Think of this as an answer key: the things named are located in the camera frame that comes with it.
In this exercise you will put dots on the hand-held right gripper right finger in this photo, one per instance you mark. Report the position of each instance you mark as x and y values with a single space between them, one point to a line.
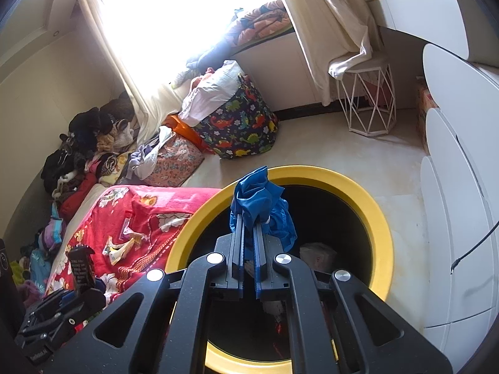
260 249

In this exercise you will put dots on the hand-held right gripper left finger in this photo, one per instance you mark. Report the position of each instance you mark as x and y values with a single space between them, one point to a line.
237 243

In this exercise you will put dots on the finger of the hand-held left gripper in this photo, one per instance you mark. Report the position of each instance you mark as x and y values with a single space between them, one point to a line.
84 300

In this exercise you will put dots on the black printed packet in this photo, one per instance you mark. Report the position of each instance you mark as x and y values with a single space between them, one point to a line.
81 267

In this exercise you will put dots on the blue plastic bag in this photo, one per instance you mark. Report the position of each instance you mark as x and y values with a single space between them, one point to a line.
257 198

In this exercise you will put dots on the white tissue packet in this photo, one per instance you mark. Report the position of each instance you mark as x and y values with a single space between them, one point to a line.
317 259

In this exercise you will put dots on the white yellow packet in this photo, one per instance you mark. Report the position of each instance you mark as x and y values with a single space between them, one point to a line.
119 250

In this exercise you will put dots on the yellow rimmed trash bin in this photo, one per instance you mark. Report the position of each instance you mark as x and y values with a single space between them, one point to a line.
351 198

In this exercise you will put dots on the striped colourful clothes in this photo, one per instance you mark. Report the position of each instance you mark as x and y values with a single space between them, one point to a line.
41 257

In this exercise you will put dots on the small brown wrapper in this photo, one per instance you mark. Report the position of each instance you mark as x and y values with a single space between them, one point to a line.
136 237

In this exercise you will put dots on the red floral blanket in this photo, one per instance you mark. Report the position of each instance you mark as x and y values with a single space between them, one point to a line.
156 210

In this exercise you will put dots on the beige bed sheet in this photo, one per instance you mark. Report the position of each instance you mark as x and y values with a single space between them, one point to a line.
84 210

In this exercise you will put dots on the red garment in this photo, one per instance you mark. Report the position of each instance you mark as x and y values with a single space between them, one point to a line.
78 198

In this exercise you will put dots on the dinosaur print fabric basket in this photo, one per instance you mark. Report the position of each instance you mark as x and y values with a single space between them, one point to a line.
237 128

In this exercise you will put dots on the lilac cloth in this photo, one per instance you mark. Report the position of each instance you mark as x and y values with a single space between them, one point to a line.
148 156

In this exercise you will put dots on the orange bag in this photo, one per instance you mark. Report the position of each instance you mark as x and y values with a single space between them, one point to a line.
185 128

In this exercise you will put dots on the pile of dark clothes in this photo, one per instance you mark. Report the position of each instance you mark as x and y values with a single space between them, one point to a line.
85 132

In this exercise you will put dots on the white window bench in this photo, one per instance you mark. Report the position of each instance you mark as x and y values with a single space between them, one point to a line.
273 70

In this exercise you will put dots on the cream curtain beside bed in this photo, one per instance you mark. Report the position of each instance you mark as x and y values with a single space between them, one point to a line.
152 85

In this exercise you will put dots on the dark blue jacket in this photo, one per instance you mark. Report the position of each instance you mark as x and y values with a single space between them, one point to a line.
208 56

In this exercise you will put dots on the orange cardboard box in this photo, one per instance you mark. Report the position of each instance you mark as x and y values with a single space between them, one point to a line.
425 113

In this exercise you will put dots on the orange patterned quilt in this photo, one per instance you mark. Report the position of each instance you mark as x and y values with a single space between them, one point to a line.
265 19

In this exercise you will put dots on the cream curtain beside side table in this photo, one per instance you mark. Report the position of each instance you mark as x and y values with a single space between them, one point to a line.
327 15

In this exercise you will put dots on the window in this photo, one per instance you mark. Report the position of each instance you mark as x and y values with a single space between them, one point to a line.
163 4

